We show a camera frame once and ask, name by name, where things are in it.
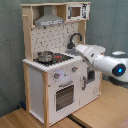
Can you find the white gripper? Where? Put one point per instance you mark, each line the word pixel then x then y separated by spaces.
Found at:
pixel 92 55

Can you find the small metal cooking pot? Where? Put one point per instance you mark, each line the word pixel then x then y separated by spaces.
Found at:
pixel 45 56

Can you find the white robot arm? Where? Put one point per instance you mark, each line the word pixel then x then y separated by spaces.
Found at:
pixel 114 66

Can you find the wooden toy kitchen unit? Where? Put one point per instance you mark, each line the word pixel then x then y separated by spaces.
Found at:
pixel 54 38

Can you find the grey toy sink basin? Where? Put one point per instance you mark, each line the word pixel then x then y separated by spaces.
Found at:
pixel 72 52

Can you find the right red stove knob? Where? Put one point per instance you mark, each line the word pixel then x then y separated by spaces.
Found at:
pixel 74 69

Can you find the red stove knob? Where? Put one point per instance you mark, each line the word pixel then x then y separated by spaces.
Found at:
pixel 74 69
pixel 56 75

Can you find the black toy faucet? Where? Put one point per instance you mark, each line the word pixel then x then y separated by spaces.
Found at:
pixel 71 43

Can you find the white cabinet door with dispenser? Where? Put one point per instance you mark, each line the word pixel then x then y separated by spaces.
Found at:
pixel 90 84

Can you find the black toy stovetop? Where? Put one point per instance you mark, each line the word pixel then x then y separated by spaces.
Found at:
pixel 57 58

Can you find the left red stove knob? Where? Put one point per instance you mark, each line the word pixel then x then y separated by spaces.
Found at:
pixel 56 75

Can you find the toy microwave oven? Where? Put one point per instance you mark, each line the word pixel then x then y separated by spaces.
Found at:
pixel 77 11

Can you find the toy oven door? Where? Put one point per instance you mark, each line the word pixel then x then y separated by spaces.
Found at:
pixel 62 99

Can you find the grey range hood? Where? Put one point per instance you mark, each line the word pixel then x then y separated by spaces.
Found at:
pixel 48 18

